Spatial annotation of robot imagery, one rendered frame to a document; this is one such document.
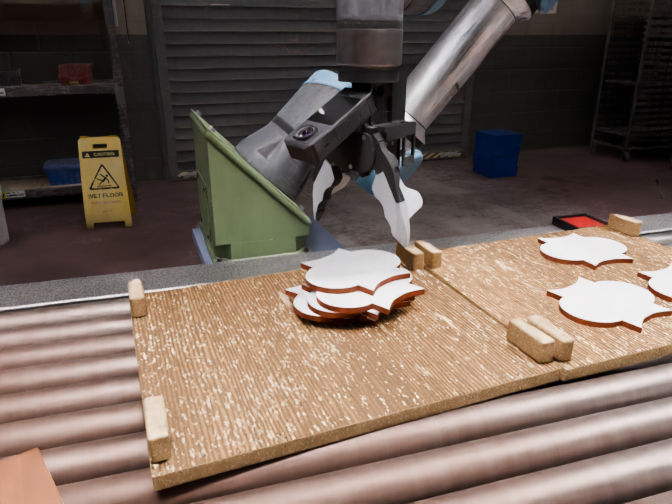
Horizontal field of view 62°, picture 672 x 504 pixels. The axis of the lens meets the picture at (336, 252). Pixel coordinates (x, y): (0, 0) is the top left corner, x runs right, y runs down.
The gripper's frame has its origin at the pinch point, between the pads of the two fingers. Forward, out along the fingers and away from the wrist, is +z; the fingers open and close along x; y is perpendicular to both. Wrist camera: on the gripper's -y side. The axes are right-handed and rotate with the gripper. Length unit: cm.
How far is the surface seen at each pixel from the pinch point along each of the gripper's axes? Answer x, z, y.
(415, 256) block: -0.8, 6.3, 12.6
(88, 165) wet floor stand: 331, 59, 104
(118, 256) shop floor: 267, 102, 87
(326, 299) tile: -2.7, 5.2, -7.9
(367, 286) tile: -5.0, 4.3, -3.2
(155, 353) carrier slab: 6.4, 8.5, -25.2
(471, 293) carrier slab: -10.8, 8.5, 11.6
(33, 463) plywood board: -15.1, -1.9, -43.5
